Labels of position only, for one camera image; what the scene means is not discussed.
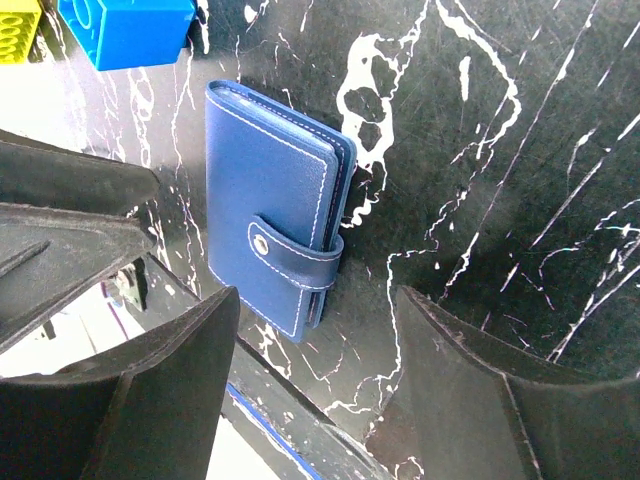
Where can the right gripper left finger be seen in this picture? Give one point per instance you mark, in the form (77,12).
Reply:
(145,409)

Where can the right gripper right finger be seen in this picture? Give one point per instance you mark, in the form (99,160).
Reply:
(472,406)

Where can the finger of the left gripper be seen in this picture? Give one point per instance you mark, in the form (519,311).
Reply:
(42,175)
(49,257)

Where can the blue leather card holder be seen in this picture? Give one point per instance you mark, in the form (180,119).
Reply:
(276,188)

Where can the yellow green toy house block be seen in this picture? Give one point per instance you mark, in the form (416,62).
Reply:
(18,24)

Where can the small blue toy brick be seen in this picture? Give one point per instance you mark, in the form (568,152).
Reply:
(120,34)

